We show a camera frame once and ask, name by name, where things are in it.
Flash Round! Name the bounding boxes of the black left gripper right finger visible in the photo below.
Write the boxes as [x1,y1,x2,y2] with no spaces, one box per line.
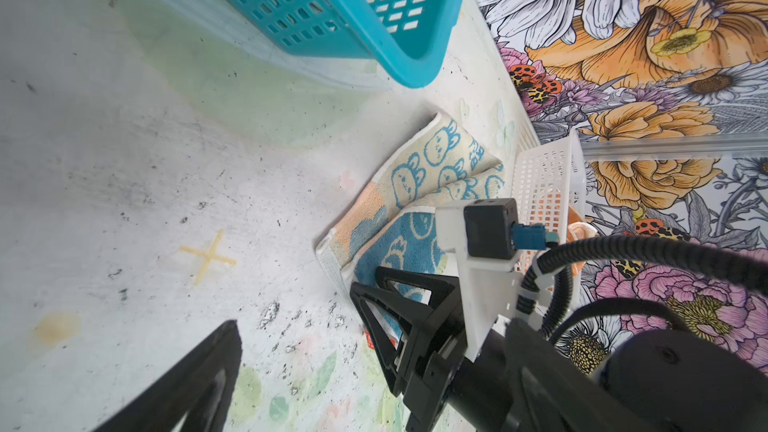
[503,319,653,431]

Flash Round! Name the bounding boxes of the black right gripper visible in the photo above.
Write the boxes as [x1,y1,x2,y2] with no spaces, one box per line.
[349,200,559,432]

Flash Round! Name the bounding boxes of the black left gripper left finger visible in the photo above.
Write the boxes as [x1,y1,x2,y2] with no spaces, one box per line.
[96,320,242,431]

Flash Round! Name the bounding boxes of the cream towel blue swirls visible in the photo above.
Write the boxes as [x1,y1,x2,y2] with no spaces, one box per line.
[314,110,506,343]

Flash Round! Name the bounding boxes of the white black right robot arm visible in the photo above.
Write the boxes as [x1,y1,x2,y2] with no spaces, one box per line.
[350,198,767,431]

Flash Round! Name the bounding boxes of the orange and white towel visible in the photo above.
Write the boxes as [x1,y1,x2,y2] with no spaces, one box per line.
[566,207,599,279]

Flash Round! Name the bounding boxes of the white plastic laundry basket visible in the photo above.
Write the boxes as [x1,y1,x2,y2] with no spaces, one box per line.
[512,132,586,244]

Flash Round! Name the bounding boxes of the teal plastic basket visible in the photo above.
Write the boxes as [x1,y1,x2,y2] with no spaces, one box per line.
[226,0,463,88]

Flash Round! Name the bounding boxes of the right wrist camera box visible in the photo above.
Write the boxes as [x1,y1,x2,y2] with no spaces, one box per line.
[463,197,559,260]

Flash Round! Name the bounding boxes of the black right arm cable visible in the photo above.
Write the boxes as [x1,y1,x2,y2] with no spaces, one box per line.
[518,233,768,343]

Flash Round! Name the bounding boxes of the aluminium corner post right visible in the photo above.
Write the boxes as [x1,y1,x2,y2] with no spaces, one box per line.
[581,132,767,161]

